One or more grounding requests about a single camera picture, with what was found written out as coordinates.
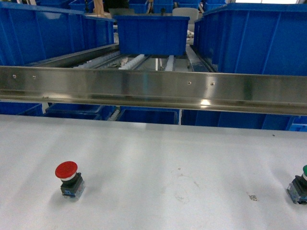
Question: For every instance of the red mushroom push button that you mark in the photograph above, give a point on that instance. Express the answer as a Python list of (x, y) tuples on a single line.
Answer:
[(72, 182)]

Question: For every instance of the green push button switch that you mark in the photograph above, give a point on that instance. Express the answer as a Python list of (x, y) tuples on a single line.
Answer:
[(297, 189)]

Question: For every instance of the blue bin centre upper shelf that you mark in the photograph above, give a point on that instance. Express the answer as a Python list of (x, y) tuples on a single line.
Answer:
[(152, 35)]

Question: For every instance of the large blue bin right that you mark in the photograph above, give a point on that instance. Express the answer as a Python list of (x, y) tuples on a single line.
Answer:
[(254, 38)]

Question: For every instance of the large blue bin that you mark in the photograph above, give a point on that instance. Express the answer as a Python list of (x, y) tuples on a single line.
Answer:
[(30, 33), (254, 38)]

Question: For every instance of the large blue bin left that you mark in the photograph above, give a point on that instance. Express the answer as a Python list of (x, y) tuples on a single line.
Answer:
[(30, 33)]

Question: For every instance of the blue bin under rail centre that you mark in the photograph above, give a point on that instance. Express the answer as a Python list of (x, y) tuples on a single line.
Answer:
[(169, 117)]

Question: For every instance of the blue bin under rail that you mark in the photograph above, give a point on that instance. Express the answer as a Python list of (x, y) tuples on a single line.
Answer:
[(236, 120), (28, 109), (169, 117)]

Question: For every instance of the blue bin under rail right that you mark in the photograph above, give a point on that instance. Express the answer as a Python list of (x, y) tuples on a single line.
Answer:
[(236, 120)]

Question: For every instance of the stainless steel shelf rail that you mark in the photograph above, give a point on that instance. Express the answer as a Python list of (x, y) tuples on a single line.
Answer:
[(268, 94)]

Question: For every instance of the blue bin under rail left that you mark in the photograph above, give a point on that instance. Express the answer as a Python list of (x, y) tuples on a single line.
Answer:
[(28, 109)]

